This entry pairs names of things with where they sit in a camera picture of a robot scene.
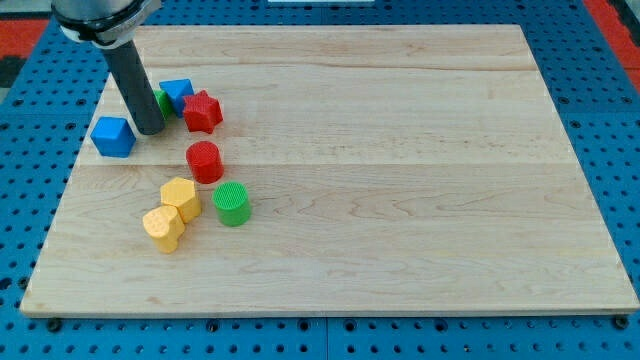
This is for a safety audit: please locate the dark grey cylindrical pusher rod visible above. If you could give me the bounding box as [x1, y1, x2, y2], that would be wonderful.
[102, 41, 165, 135]

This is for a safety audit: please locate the blue triangle block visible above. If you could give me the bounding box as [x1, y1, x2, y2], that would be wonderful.
[159, 78, 194, 118]

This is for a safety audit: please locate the red star block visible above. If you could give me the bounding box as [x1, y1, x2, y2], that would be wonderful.
[183, 90, 224, 134]

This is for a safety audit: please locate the light wooden board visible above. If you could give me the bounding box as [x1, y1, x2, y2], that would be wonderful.
[20, 25, 639, 319]

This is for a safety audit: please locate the green block behind rod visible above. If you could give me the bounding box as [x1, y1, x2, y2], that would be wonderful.
[153, 89, 173, 120]

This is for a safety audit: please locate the blue cube block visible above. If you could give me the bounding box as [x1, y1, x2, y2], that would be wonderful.
[90, 117, 136, 158]

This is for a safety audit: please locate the red cylinder block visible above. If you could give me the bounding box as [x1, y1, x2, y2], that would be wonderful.
[186, 141, 224, 184]

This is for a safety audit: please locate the yellow hexagon block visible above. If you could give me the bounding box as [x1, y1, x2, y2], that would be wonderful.
[160, 177, 202, 223]

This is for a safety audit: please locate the yellow heart block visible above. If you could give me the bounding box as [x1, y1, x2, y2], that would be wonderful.
[142, 205, 185, 254]

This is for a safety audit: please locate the green cylinder block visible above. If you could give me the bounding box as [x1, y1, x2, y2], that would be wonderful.
[212, 181, 252, 227]

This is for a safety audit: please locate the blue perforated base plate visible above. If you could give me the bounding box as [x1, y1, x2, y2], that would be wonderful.
[1, 0, 639, 359]

